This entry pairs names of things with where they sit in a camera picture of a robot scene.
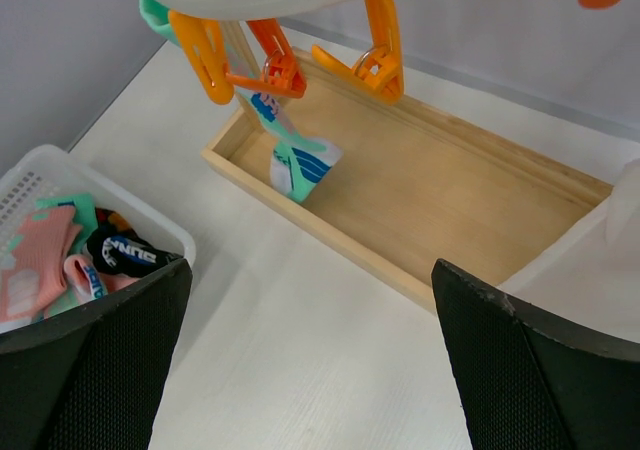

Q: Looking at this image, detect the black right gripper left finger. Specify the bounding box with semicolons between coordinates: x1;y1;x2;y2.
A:
1;259;192;449

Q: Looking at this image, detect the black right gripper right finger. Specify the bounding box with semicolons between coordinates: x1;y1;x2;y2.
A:
431;259;639;449

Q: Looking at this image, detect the pink sock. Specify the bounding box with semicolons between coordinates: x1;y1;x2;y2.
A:
1;205;81;324
63;254;138;305

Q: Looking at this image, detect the mint green sock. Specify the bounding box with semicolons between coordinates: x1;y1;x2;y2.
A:
139;0;342;203
35;193;98;254

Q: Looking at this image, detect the black blue sock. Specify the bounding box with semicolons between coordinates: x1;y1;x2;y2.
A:
83;228;183;278

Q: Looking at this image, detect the orange black argyle sock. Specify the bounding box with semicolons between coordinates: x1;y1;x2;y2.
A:
95;208;135;235

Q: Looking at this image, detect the white hanging cloth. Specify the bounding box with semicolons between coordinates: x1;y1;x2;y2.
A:
497;157;640;344

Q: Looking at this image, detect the white plastic basket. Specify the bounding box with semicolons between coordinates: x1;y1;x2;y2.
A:
0;143;197;336

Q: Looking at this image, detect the wooden rack base tray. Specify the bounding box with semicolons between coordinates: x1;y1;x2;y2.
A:
202;51;612;310

